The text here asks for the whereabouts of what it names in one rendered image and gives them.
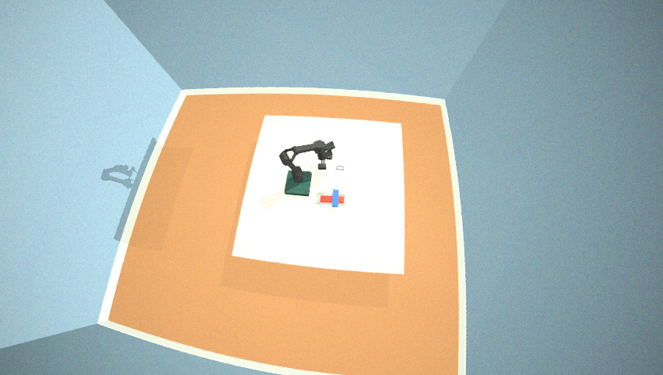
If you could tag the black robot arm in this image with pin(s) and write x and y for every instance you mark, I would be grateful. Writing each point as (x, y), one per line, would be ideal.
(319, 147)

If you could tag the red bar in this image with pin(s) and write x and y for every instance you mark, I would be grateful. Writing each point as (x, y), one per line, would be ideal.
(325, 198)

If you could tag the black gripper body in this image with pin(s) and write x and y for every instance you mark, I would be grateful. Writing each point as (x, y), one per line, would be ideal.
(322, 165)

